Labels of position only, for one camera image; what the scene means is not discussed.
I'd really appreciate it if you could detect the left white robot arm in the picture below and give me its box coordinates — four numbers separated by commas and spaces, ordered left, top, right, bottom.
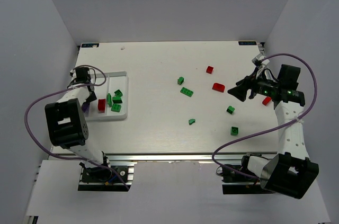
44, 66, 109, 168

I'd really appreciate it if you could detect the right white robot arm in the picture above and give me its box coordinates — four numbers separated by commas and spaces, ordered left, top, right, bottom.
227, 65, 319, 199

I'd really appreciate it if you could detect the purple red flower lego figure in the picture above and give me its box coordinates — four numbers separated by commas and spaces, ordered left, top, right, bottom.
97, 98, 106, 113

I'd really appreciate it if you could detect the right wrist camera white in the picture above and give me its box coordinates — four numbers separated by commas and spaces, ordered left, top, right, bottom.
252, 53, 270, 67

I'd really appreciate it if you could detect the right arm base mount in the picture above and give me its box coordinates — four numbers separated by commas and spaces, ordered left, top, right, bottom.
216, 154, 274, 195

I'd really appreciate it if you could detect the blue table sticker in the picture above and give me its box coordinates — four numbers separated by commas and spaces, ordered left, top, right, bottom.
238, 41, 257, 46
81, 43, 100, 48

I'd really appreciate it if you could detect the green lego plate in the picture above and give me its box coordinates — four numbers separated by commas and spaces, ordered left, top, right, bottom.
106, 93, 112, 107
180, 87, 194, 97

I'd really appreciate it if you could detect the purple lego plate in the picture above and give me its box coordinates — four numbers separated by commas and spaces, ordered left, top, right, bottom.
81, 103, 90, 113

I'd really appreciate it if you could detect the small green lego brick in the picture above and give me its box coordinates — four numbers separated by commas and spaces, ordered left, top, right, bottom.
177, 77, 184, 85

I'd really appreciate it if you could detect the red curved lego brick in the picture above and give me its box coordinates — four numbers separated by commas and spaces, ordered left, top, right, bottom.
212, 83, 225, 93

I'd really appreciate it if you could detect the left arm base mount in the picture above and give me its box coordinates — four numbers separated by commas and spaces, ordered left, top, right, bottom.
78, 163, 131, 192

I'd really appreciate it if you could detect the left blue table sticker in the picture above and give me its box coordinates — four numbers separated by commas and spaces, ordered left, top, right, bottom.
81, 43, 100, 48

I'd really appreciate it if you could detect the white divided sorting tray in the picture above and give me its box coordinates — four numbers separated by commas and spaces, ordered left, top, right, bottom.
84, 71, 129, 122

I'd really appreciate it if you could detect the green square lego brick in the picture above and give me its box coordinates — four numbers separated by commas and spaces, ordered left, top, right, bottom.
112, 96, 122, 104
230, 127, 239, 136
111, 104, 122, 113

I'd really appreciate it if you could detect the right blue table sticker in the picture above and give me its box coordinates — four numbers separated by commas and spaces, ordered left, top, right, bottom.
238, 41, 257, 46

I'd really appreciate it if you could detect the green curved lego brick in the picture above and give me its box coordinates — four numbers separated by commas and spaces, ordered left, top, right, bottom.
114, 89, 123, 97

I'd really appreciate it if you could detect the small red lego brick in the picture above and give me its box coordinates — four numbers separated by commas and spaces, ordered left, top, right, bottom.
206, 66, 213, 74

